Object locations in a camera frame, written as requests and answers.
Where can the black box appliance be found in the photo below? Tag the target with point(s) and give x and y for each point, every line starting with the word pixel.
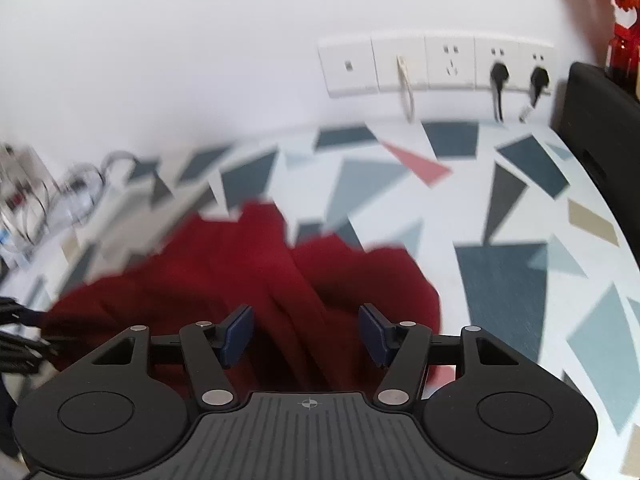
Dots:
pixel 600 125

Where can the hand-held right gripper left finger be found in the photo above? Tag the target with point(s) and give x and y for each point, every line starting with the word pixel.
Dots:
pixel 238 335

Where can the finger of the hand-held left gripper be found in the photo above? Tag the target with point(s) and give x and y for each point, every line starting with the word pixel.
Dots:
pixel 22 312
pixel 25 355

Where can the red garment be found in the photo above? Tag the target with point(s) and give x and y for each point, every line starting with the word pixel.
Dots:
pixel 250 270

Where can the white wall data socket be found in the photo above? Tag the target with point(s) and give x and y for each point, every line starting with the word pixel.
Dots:
pixel 350 67

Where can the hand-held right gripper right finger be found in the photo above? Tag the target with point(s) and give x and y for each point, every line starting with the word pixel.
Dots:
pixel 372 335

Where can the red vase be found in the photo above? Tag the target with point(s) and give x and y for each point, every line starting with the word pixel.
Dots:
pixel 625 55

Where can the clear plastic clutter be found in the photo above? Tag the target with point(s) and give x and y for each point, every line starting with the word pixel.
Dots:
pixel 60 195

